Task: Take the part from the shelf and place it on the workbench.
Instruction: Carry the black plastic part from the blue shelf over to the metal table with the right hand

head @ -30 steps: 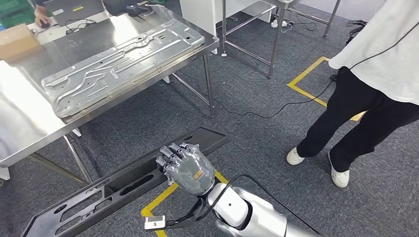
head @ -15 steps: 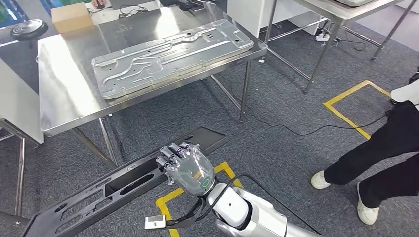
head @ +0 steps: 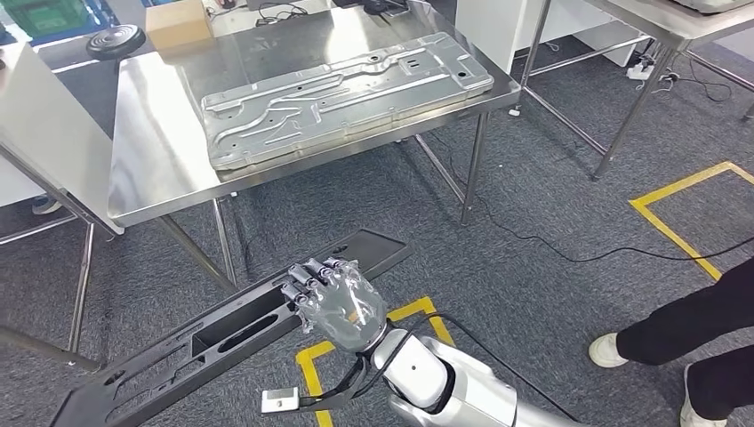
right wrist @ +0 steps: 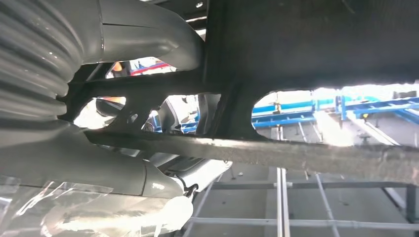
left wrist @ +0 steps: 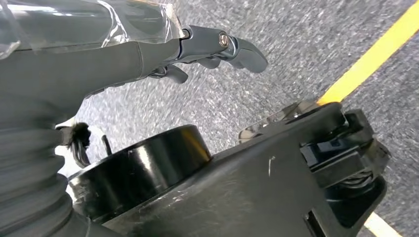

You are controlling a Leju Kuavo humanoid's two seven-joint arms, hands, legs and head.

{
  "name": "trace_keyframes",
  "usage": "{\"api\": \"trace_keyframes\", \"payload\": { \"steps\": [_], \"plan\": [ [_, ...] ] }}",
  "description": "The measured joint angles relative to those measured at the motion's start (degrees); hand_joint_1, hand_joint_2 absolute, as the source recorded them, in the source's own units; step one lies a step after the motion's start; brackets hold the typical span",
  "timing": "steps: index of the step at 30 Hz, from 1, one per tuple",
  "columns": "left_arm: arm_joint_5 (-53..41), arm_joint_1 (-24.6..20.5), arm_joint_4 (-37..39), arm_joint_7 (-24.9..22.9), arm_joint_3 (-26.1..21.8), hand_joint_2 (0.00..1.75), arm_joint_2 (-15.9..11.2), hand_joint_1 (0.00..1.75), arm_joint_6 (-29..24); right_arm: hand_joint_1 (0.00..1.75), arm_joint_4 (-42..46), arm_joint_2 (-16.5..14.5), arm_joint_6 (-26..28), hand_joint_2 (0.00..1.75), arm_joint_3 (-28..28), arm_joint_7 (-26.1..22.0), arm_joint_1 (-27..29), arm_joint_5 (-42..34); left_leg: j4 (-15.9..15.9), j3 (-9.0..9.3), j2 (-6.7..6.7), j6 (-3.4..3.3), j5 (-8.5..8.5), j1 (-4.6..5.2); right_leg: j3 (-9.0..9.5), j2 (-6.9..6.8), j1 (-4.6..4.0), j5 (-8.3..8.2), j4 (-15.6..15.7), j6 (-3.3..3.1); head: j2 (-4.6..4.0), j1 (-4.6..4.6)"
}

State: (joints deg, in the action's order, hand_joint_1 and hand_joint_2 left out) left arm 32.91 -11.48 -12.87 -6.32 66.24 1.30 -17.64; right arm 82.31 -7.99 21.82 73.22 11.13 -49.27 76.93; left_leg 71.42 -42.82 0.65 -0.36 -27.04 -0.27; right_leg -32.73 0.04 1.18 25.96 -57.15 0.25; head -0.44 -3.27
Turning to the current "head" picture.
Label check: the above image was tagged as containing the black camera bracket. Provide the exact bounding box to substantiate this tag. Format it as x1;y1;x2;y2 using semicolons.
297;353;379;413

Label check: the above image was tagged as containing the black round base disc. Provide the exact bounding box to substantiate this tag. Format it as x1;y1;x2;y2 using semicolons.
85;24;148;62

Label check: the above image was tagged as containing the black plastic panel part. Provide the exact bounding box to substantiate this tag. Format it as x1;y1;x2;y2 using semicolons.
50;228;414;427

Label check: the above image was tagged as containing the black floor cable tangle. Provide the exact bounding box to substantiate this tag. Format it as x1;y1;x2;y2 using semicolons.
647;54;735;105

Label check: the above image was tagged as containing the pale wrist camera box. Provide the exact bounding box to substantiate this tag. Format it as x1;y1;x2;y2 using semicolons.
261;387;301;415

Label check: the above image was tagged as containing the black cable bundle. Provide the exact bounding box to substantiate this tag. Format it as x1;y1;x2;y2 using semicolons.
255;1;311;28

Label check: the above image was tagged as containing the stamped sheet metal panel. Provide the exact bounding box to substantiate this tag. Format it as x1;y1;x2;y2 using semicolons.
200;31;495;173

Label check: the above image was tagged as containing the white topped steel table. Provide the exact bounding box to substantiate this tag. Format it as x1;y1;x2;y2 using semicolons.
0;41;125;375

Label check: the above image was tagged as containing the person's foot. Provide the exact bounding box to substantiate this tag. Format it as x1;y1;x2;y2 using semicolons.
31;197;64;217

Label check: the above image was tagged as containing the green plastic crate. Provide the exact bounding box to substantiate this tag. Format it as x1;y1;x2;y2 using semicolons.
0;0;119;44

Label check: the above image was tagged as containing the long black floor cable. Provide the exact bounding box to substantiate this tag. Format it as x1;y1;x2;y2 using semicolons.
427;130;754;265

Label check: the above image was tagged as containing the cardboard box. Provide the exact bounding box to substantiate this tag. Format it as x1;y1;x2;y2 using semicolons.
144;0;215;52

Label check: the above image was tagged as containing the white cabinet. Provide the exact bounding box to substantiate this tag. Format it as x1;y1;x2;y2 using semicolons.
455;0;638;76

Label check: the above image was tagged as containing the yellow floor tape square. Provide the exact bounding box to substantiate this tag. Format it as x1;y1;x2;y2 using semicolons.
295;295;455;427
628;160;754;283

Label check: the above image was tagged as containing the white power strip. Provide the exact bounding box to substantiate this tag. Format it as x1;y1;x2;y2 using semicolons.
625;60;657;83

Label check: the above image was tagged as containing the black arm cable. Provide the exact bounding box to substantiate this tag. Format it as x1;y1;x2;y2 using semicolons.
297;312;585;423

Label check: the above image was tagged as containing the stainless steel workbench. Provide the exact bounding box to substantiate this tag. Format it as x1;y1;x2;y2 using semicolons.
107;0;523;294

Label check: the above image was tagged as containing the person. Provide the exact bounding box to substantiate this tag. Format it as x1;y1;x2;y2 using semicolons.
588;258;754;427

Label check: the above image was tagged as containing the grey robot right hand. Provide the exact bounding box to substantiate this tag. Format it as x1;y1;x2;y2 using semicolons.
280;257;389;355

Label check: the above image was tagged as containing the black device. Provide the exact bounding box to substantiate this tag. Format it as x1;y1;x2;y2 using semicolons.
361;0;411;18

